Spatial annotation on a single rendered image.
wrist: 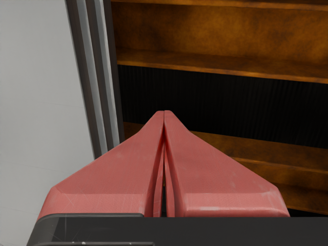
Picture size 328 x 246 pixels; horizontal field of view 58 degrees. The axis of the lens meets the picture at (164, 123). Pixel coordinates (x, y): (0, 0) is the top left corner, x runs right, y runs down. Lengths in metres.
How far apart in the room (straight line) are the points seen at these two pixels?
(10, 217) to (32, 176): 0.10
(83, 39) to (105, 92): 0.05
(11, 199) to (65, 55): 0.22
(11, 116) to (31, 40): 0.09
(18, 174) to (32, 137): 0.06
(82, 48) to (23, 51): 0.05
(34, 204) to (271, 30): 0.34
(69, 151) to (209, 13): 0.22
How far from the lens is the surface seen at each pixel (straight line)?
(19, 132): 0.31
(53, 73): 0.25
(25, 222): 0.43
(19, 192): 0.38
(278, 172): 0.49
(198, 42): 0.39
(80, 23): 0.24
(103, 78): 0.26
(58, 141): 0.29
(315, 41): 0.39
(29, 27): 0.25
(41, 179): 0.34
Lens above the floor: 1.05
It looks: 53 degrees down
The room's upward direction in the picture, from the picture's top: 156 degrees counter-clockwise
